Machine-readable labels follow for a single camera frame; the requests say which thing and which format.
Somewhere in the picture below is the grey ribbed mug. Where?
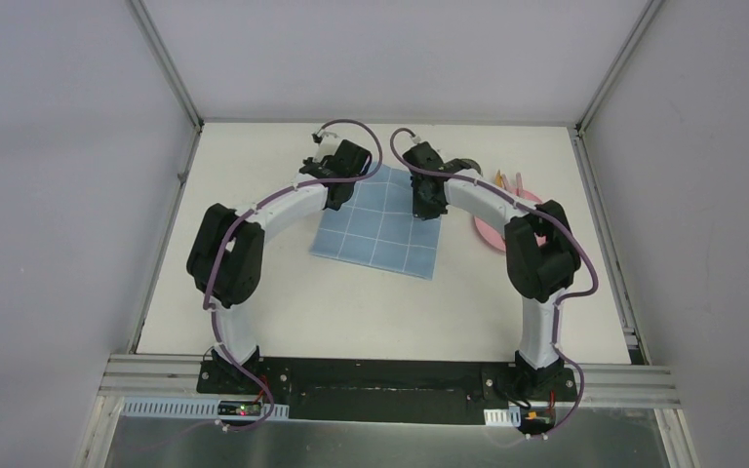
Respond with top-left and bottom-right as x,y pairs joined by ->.
455,158 -> 483,175

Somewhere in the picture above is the pink handled spoon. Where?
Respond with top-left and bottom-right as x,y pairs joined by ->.
515,173 -> 525,197

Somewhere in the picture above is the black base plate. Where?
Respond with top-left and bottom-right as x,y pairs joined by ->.
197,353 -> 577,425

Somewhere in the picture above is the aluminium frame rail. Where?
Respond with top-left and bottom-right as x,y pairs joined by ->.
74,354 -> 701,467

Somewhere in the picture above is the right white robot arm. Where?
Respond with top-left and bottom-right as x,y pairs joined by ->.
399,142 -> 583,400

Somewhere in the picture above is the pink plate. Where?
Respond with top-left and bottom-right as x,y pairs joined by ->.
473,189 -> 543,253

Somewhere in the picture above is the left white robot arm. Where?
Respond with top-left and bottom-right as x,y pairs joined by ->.
186,137 -> 378,395

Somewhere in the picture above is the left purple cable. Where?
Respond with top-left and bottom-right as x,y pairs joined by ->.
201,118 -> 385,433

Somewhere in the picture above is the purple cable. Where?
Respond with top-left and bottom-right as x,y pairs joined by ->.
390,127 -> 601,441
201,118 -> 385,433

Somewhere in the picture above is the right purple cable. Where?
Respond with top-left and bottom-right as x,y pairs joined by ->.
390,127 -> 601,441

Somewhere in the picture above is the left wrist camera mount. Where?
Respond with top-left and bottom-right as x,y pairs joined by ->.
312,130 -> 342,162

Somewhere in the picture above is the blue checked cloth napkin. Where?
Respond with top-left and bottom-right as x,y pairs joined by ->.
310,166 -> 442,280

